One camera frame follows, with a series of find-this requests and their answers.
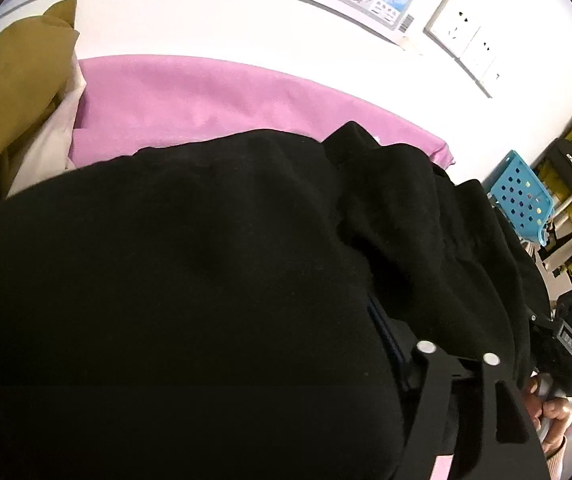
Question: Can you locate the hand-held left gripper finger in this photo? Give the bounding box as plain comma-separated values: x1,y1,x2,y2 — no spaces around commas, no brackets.
367,294,553,480

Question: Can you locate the black jacket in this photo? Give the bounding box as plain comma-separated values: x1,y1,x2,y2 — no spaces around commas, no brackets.
0,120,552,480

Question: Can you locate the person's right forearm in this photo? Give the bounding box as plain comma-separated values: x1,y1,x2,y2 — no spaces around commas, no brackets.
542,432,568,480

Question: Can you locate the white clothes rack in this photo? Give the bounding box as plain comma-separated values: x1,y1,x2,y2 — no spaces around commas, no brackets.
526,160,572,276

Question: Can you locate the person's right hand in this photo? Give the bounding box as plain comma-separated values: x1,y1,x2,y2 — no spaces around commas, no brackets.
523,374,572,443

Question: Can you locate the blue perforated basket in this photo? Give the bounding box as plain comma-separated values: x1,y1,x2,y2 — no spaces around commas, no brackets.
487,150,556,248

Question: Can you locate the black handbag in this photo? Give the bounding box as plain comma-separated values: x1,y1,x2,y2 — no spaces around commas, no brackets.
546,137,572,196

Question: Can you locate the pink bed sheet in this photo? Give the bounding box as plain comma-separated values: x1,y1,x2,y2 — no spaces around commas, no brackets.
68,55,456,170

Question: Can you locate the white cloth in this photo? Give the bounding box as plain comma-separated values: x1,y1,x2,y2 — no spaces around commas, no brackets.
6,52,89,200

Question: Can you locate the mustard cloth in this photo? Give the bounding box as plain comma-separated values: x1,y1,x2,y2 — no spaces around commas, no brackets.
0,0,86,221

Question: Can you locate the white wall socket panel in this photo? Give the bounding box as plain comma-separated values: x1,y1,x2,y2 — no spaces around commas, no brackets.
423,0,503,98

